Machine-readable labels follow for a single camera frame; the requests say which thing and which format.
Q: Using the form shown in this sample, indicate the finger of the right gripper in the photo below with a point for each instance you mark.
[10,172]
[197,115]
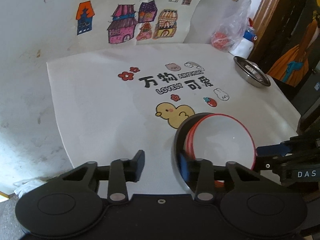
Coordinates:
[275,162]
[306,142]

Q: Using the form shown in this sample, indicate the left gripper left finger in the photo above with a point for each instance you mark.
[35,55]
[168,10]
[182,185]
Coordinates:
[123,171]

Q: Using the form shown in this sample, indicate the floral white ceramic bowl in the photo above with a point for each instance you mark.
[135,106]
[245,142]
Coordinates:
[222,138]

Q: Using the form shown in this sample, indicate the white printed tablecloth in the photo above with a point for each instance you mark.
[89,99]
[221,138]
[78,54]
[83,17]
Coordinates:
[110,103]

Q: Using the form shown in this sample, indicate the red ball in bag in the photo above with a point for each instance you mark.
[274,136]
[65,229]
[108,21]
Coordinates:
[221,41]

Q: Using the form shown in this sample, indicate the red-rimmed white ceramic bowl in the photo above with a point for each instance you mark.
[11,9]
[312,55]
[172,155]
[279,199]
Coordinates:
[188,144]

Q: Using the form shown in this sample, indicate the wooden door frame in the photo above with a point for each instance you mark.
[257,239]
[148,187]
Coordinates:
[261,21]

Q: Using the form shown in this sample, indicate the steel plate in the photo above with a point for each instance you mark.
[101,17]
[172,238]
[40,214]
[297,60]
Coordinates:
[251,73]

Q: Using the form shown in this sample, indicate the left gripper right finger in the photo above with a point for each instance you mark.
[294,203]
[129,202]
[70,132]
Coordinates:
[198,174]

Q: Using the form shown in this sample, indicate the deep stainless steel bowl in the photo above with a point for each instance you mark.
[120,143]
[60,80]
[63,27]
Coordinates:
[180,137]

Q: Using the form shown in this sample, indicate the white blue water bottle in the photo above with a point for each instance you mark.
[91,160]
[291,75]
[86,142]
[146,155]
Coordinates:
[245,46]

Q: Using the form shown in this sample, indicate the houses drawing paper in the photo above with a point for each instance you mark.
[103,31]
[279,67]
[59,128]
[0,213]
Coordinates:
[103,24]

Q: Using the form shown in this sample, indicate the orange dress figure poster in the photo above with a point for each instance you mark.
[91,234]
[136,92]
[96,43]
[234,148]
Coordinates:
[293,65]

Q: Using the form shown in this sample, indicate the clear plastic bag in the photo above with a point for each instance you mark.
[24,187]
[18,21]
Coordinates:
[235,25]

